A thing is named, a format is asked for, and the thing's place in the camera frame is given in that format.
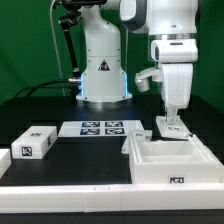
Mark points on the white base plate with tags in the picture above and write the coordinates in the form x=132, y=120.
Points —
x=99, y=128

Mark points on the white cabinet body box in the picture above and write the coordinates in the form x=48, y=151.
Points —
x=174, y=162

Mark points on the white cabinet door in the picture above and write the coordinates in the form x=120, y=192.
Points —
x=133, y=137
x=176, y=130

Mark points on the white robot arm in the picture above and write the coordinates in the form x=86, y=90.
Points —
x=160, y=32

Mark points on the white cabinet top block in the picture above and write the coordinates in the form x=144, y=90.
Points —
x=34, y=143

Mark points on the white U-shaped obstacle fence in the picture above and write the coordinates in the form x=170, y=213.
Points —
x=79, y=180

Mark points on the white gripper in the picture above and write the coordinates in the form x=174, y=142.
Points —
x=176, y=88

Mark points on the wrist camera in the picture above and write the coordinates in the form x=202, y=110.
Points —
x=142, y=78

